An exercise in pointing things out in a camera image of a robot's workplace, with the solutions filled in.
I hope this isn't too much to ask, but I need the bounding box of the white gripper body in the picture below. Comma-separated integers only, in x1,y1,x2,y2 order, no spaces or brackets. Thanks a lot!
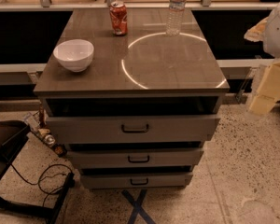
263,3,280,58

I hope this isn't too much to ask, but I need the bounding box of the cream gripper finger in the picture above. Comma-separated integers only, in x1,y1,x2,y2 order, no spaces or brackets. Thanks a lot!
244,18,268,42
247,60,280,116

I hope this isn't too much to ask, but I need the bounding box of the clear plastic water bottle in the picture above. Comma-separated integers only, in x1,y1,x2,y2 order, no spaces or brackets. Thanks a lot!
166,0,187,35

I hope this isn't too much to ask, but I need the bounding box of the white bowl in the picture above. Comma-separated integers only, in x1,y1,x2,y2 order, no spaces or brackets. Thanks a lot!
53,39,94,72

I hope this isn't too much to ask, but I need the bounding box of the red soda can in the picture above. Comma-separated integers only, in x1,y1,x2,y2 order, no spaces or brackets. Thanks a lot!
109,1,128,35

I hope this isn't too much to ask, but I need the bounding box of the top grey drawer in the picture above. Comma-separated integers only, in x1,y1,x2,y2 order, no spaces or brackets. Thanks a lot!
47,115,219,144

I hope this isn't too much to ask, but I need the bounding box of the grey drawer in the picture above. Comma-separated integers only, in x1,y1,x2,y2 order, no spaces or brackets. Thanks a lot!
67,148,203,169
80,172,192,189
47,115,219,144

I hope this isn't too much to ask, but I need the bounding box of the bottom grey drawer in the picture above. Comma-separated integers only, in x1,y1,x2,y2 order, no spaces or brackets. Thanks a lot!
80,172,192,189

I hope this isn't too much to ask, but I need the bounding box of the middle grey drawer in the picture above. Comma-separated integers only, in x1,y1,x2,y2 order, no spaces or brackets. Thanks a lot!
67,148,203,169

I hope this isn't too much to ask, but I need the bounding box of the clutter beside cabinet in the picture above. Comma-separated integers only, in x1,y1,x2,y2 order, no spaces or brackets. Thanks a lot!
23,105,67,157

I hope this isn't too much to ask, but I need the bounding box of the black chair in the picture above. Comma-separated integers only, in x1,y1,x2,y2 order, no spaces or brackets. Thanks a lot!
0,120,75,224

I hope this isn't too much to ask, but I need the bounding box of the black cable on floor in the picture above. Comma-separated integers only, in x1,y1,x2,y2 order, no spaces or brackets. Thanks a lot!
9,162,75,208

